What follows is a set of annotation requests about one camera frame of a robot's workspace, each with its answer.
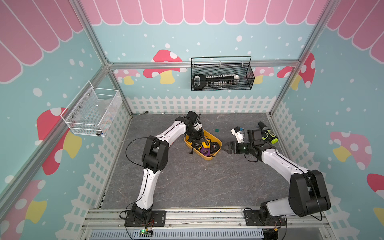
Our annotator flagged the black yellow round tape measure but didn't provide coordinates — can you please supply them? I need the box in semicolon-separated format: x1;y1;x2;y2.
192;142;202;151

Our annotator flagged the yellow plastic storage box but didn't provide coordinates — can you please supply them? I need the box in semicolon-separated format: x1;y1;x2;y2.
184;129;222;161

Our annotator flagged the black tape measure red label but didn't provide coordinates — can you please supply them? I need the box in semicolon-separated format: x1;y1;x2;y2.
210;142;221;155

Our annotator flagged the purple tape measure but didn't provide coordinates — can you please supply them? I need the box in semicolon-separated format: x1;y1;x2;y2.
200;147;211;157

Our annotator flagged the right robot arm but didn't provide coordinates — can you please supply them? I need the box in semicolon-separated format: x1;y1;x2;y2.
222;123;331;225

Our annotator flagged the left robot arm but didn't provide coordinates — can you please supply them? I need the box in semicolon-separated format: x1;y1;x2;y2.
120;111;204;225

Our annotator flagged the socket wrench set holder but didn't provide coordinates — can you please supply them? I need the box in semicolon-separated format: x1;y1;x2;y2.
191;74;240;90

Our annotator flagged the small electronics board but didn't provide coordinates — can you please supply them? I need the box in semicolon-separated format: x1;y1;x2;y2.
139;230;154;238

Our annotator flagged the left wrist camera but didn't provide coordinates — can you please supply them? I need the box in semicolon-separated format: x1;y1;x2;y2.
193;121;203;131

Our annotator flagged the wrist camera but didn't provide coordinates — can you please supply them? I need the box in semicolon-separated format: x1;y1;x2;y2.
193;121;203;131
231;127;245;144

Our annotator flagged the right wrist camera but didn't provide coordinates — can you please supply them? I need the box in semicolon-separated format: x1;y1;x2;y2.
231;127;245;144

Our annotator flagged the green black cordless drill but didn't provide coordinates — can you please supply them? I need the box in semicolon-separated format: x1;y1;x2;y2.
258;122;279;145

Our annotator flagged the black wire wall basket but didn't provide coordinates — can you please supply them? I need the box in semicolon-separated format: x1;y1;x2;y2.
191;56;255;91

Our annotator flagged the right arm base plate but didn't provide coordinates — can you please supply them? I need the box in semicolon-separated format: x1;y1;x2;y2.
243;208;287;228

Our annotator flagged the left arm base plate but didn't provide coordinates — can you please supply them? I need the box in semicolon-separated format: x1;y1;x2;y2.
123;211;167;228

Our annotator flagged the white wire wall basket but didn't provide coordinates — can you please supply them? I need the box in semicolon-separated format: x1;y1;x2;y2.
61;82;123;137

